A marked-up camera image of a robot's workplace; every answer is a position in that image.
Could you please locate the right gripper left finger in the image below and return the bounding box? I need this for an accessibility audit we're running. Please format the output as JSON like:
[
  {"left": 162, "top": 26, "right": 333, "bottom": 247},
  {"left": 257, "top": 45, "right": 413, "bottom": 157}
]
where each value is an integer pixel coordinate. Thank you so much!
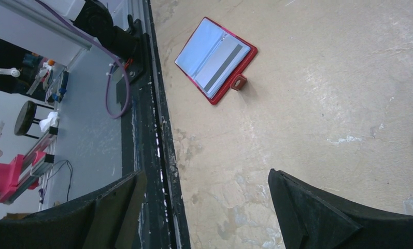
[{"left": 0, "top": 171, "right": 147, "bottom": 248}]

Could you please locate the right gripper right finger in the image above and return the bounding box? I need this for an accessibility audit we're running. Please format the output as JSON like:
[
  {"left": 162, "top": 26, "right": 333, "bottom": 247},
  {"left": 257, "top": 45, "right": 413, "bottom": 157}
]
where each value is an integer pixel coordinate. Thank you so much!
[{"left": 268, "top": 169, "right": 413, "bottom": 248}]

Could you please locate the grey striped card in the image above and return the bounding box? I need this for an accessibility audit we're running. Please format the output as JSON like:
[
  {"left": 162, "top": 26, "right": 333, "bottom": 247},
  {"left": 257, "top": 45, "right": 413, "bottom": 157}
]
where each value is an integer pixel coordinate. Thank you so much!
[{"left": 194, "top": 35, "right": 250, "bottom": 98}]

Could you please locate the red card holder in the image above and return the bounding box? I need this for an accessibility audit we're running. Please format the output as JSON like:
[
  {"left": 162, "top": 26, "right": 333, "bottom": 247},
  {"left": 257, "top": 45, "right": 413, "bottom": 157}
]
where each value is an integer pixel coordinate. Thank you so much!
[{"left": 175, "top": 17, "right": 258, "bottom": 105}]

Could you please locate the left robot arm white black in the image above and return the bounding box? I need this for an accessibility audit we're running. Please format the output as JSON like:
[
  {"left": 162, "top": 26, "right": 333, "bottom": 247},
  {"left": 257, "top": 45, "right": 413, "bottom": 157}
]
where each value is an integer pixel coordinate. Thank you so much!
[{"left": 37, "top": 1, "right": 147, "bottom": 84}]

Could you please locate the black round stool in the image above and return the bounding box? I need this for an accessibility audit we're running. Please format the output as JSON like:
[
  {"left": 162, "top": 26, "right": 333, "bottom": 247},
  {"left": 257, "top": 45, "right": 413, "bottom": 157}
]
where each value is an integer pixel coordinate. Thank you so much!
[{"left": 14, "top": 101, "right": 54, "bottom": 139}]

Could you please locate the pink bracket fixture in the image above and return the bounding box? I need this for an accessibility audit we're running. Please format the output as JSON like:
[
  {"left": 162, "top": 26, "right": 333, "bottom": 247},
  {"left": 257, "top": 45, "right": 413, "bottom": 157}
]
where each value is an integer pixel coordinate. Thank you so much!
[{"left": 0, "top": 132, "right": 57, "bottom": 205}]

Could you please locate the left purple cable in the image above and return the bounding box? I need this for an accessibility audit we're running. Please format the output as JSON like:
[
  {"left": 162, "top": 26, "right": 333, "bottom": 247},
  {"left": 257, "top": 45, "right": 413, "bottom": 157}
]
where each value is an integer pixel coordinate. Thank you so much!
[{"left": 34, "top": 0, "right": 132, "bottom": 120}]

